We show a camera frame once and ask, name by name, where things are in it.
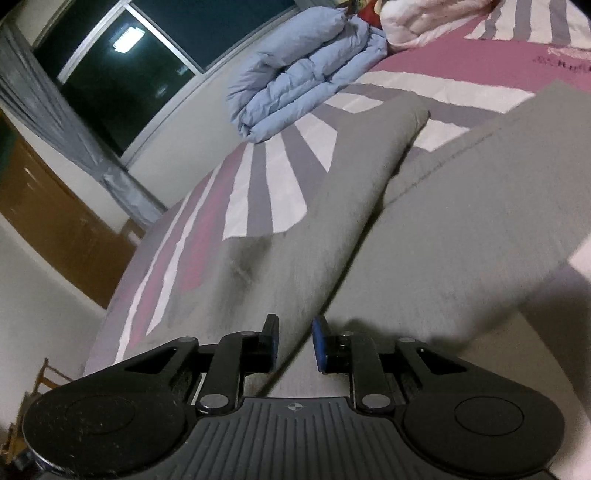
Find grey pants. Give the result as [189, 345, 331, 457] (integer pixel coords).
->
[150, 79, 591, 398]

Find grey curtain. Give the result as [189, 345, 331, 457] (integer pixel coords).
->
[0, 23, 168, 227]

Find window with white frame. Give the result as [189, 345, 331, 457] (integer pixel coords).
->
[28, 0, 338, 174]

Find wooden chair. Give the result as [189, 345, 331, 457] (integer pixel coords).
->
[0, 357, 70, 467]

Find striped pink and white bedsheet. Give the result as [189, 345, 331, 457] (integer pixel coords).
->
[83, 0, 591, 377]

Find folded light blue duvet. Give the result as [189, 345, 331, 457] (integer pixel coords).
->
[226, 7, 389, 145]

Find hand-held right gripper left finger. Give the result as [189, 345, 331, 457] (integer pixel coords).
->
[124, 314, 280, 415]

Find pink and white quilt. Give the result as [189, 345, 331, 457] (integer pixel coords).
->
[379, 0, 502, 47]

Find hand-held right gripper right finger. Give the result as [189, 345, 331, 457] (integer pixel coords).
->
[312, 316, 467, 415]

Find brown wooden cabinet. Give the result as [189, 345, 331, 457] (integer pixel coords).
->
[0, 108, 145, 309]

